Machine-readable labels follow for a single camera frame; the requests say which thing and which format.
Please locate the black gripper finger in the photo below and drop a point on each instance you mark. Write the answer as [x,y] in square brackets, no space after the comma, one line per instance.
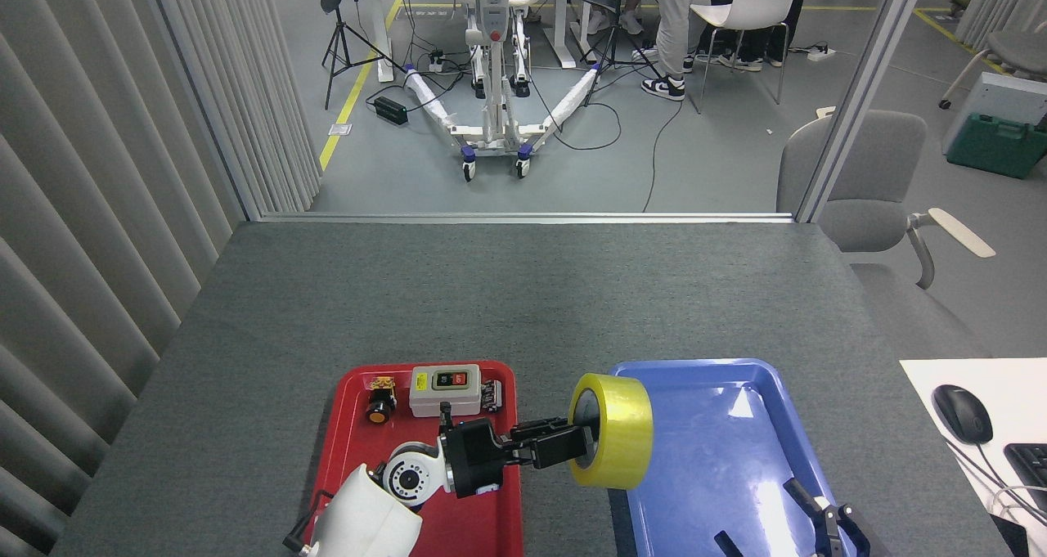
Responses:
[830,532]
[728,545]

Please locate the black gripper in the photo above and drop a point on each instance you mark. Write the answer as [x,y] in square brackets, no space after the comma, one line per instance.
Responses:
[474,459]

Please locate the yellow tape roll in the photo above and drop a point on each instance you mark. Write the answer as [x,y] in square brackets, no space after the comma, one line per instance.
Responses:
[622,434]

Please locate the small black connector module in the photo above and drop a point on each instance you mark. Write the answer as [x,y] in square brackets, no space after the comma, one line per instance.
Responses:
[491,396]

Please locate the blue plastic tray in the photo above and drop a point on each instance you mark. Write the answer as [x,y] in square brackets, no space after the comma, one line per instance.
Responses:
[712,459]

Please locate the black computer mouse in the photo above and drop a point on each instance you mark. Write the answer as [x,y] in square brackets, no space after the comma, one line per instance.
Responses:
[961,414]

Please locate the orange push button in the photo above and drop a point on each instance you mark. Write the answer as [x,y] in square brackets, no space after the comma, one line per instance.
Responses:
[379,414]

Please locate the red plastic tray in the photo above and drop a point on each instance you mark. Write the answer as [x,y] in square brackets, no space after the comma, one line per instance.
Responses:
[352,426]

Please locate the black keyboard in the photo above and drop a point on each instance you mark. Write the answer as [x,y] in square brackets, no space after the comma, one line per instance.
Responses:
[1032,471]

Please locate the white desk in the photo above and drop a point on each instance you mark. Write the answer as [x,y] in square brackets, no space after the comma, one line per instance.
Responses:
[1014,393]

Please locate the white wheeled stand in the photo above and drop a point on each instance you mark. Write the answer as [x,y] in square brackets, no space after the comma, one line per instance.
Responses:
[493,91]

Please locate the grey office chair with armrest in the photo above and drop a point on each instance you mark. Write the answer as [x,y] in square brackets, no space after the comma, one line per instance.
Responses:
[867,172]

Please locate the black power adapter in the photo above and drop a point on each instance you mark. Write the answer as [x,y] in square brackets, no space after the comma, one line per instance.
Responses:
[391,110]

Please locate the black tripod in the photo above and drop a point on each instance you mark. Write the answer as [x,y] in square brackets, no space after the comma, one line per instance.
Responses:
[609,42]
[341,50]

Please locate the green plastic case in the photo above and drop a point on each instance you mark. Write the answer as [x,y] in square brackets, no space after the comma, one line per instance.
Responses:
[994,148]

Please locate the person with white shoes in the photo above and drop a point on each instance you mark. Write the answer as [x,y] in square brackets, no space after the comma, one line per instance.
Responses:
[630,24]

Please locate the person in dark trousers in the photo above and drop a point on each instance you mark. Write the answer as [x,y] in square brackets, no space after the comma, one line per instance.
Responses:
[748,60]

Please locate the person in pale trousers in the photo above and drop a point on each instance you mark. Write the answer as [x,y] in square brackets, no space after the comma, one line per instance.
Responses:
[672,25]

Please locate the white power strip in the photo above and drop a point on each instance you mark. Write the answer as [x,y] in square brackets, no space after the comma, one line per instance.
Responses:
[821,52]

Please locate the grey white box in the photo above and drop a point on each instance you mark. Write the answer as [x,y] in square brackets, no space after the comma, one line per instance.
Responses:
[1010,95]

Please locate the white plastic chair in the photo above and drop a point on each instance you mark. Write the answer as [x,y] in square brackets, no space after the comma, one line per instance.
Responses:
[752,1]

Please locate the grey chair with white legs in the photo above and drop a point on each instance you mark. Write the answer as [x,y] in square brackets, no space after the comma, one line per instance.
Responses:
[1018,50]

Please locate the grey vertical blinds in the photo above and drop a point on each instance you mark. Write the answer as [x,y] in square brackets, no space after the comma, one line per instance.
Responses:
[98,172]

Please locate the white switch box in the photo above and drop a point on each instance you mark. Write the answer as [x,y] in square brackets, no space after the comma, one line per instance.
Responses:
[442,400]

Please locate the silver table rail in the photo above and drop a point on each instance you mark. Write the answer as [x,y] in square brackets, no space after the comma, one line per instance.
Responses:
[523,217]

